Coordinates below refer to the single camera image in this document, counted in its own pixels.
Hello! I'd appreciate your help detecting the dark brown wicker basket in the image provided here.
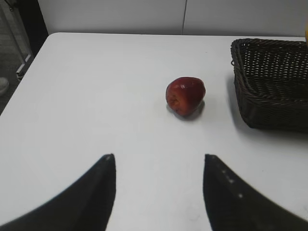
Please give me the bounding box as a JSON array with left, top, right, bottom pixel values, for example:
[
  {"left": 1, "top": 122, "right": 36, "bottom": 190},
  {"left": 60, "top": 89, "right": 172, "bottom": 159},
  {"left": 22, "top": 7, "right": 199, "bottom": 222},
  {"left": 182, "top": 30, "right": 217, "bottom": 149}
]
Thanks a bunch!
[{"left": 231, "top": 38, "right": 308, "bottom": 133}]

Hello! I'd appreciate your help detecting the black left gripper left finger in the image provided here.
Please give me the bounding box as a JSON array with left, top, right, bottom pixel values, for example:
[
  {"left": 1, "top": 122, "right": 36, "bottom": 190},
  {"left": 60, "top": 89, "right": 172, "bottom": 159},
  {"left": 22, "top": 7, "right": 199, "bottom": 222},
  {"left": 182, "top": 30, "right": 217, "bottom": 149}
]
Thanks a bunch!
[{"left": 0, "top": 154, "right": 116, "bottom": 231}]

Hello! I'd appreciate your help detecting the dark red apple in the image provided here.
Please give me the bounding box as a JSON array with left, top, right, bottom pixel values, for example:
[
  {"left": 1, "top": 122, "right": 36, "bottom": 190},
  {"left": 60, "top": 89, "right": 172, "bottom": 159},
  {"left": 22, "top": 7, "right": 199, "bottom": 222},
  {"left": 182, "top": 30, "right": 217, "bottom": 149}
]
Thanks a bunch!
[{"left": 165, "top": 77, "right": 206, "bottom": 117}]

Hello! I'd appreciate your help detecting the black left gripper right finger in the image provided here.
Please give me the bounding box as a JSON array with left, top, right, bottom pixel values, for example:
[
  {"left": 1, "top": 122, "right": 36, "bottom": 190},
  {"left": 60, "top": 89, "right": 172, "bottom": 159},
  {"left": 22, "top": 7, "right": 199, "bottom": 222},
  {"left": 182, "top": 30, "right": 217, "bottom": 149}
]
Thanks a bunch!
[{"left": 203, "top": 154, "right": 308, "bottom": 231}]

